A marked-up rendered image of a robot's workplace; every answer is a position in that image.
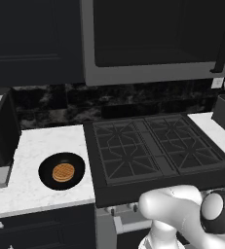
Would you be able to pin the white wall socket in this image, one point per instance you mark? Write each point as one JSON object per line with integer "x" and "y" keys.
{"x": 216, "y": 83}

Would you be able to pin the dark navy drawer front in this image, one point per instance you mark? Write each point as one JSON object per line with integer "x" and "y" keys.
{"x": 52, "y": 227}

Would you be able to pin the black and grey countertop appliance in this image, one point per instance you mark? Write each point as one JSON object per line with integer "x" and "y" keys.
{"x": 0, "y": 129}

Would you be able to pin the dark navy cupboard door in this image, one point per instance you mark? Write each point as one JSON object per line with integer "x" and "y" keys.
{"x": 32, "y": 39}

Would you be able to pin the black bowl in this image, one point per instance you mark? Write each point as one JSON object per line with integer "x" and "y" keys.
{"x": 47, "y": 175}

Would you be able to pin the dark oven knob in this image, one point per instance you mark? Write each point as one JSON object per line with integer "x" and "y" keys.
{"x": 111, "y": 211}
{"x": 135, "y": 207}

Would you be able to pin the dark glass microwave door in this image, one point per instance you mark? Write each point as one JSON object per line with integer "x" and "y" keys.
{"x": 143, "y": 74}

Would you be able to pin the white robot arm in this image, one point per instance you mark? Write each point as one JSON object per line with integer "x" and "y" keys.
{"x": 175, "y": 210}

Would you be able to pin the black gas hob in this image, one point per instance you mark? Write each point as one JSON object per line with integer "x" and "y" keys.
{"x": 156, "y": 146}

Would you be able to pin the silver oven front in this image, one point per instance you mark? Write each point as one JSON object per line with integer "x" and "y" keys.
{"x": 105, "y": 231}

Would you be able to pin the round golden waffle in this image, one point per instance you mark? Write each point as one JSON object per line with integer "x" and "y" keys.
{"x": 63, "y": 172}

